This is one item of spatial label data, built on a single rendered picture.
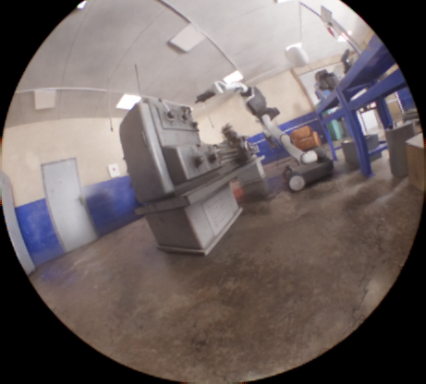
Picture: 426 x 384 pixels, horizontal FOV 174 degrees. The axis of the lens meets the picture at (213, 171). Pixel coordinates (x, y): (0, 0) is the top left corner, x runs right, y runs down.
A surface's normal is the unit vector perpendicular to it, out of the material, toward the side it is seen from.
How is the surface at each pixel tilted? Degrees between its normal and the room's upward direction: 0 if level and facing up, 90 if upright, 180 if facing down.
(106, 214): 90
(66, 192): 90
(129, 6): 180
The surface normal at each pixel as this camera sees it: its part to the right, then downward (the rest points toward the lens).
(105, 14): 0.36, 0.93
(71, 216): 0.80, -0.30
